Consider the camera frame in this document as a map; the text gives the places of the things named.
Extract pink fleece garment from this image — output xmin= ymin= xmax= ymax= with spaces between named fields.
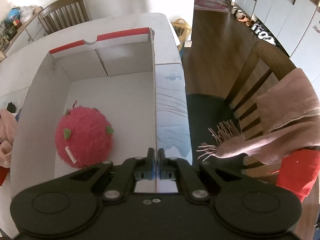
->
xmin=0 ymin=109 xmax=18 ymax=168

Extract red and white cardboard box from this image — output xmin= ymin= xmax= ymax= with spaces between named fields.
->
xmin=10 ymin=28 xmax=156 ymax=195

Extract red cloth bag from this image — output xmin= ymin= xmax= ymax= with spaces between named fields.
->
xmin=0 ymin=166 xmax=10 ymax=186

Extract yellow bag on floor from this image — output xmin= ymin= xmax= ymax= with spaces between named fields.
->
xmin=171 ymin=18 xmax=192 ymax=51

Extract wooden chair beside table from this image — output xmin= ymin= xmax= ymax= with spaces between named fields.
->
xmin=186 ymin=40 xmax=295 ymax=171

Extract pink fuzzy strawberry hat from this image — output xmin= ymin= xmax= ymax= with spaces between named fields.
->
xmin=54 ymin=106 xmax=114 ymax=168

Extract wooden sideboard with clutter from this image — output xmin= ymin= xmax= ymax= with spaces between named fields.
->
xmin=1 ymin=7 xmax=48 ymax=61

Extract red patterned doormat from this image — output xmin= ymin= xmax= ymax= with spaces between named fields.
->
xmin=194 ymin=0 xmax=231 ymax=14

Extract white wall cabinet unit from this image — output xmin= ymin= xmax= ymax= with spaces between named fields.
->
xmin=235 ymin=0 xmax=319 ymax=77

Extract black drawstring pouch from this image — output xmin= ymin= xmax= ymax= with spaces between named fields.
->
xmin=7 ymin=102 xmax=16 ymax=113

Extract shoes on floor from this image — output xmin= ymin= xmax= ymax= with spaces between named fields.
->
xmin=231 ymin=7 xmax=277 ymax=46

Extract pink fringed scarf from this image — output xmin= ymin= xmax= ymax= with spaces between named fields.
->
xmin=197 ymin=68 xmax=319 ymax=165

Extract red cloth on chair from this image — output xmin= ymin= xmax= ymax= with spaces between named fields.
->
xmin=276 ymin=149 xmax=319 ymax=203

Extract wooden chair behind table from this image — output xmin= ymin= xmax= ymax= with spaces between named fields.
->
xmin=38 ymin=0 xmax=89 ymax=34

